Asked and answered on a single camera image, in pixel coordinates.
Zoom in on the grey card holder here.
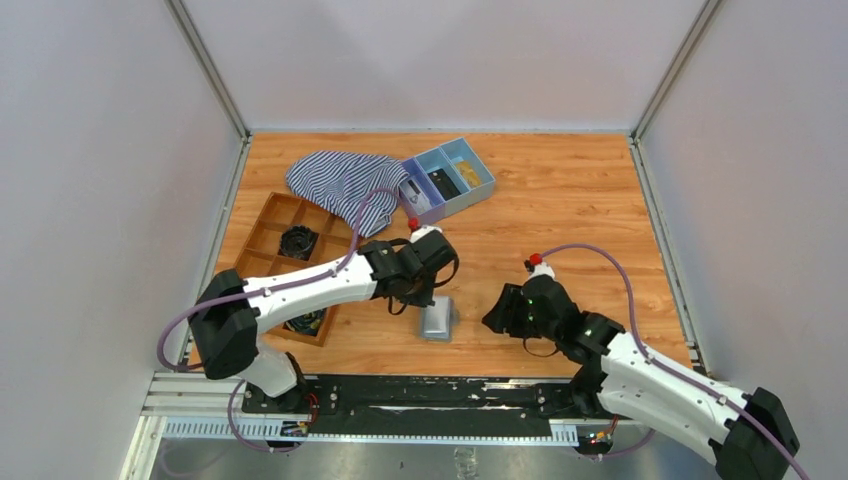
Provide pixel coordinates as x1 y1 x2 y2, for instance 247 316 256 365
419 296 460 343

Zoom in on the blue three-compartment box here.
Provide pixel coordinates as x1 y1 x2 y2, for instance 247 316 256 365
399 137 496 224

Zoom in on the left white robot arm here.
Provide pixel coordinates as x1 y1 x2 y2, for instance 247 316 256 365
187 225 460 411

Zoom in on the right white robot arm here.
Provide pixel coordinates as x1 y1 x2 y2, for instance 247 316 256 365
482 262 800 479

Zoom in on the black card in box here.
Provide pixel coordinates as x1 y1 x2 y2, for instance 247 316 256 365
428 169 461 201

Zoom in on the silver card in box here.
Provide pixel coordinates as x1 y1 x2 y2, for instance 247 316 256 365
403 177 432 215

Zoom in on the gold card in box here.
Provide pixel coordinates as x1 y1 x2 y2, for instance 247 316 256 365
454 161 482 188

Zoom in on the striped blue white cloth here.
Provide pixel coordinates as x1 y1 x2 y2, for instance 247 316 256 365
285 150 410 238

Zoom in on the black ribbed round part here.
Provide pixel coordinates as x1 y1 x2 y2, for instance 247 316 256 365
278 225 318 261

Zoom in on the wooden compartment tray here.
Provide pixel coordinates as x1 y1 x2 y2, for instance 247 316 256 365
225 192 364 348

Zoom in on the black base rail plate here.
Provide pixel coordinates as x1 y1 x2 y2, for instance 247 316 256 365
237 374 613 439

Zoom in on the black coiled cable roll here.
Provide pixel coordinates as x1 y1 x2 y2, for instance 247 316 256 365
286 307 329 337

